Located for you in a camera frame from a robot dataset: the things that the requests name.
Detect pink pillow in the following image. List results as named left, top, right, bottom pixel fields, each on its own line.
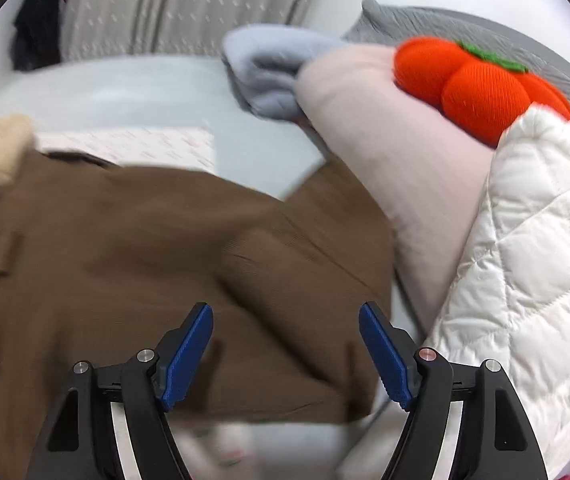
left=297, top=43, right=497, bottom=336

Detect light blue fleece blanket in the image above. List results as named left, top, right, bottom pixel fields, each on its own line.
left=222, top=25, right=347, bottom=122

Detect orange plush persimmon toy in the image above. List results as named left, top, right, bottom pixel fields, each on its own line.
left=393, top=36, right=570, bottom=149

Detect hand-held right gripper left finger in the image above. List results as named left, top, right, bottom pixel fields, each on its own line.
left=26, top=302, right=214, bottom=480

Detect dark hanging clothes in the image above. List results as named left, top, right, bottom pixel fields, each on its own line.
left=12, top=0, right=73, bottom=72

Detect brown coat with beige collar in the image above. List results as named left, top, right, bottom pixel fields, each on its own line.
left=0, top=114, right=397, bottom=480

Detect white quilted blanket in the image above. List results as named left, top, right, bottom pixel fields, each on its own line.
left=424, top=103, right=570, bottom=480

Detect white patterned curtain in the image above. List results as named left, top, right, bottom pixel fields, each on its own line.
left=61, top=0, right=326, bottom=57

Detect white printed sheet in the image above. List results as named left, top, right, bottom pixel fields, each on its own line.
left=35, top=127, right=216, bottom=172

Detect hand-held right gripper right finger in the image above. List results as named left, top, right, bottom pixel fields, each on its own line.
left=359, top=302, right=549, bottom=480

